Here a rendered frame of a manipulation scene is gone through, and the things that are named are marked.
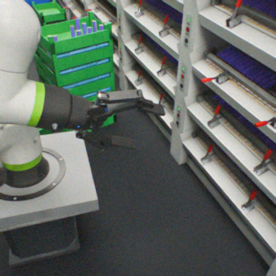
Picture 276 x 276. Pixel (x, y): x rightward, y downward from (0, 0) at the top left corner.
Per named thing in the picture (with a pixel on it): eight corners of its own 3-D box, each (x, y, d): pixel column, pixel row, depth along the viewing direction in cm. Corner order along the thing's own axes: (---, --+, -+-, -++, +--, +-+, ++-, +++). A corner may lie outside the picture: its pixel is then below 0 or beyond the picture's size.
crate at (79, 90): (60, 102, 154) (58, 87, 149) (45, 84, 167) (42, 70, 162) (114, 85, 167) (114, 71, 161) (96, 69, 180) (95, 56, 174)
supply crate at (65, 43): (52, 55, 139) (48, 37, 133) (36, 39, 151) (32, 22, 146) (113, 40, 151) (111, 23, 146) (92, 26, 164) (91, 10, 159)
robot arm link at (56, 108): (31, 139, 65) (45, 110, 59) (30, 98, 72) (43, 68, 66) (60, 143, 68) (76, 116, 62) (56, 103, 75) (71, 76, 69)
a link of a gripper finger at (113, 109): (92, 109, 73) (90, 105, 71) (140, 95, 72) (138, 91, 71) (94, 122, 70) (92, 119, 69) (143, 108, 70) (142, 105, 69)
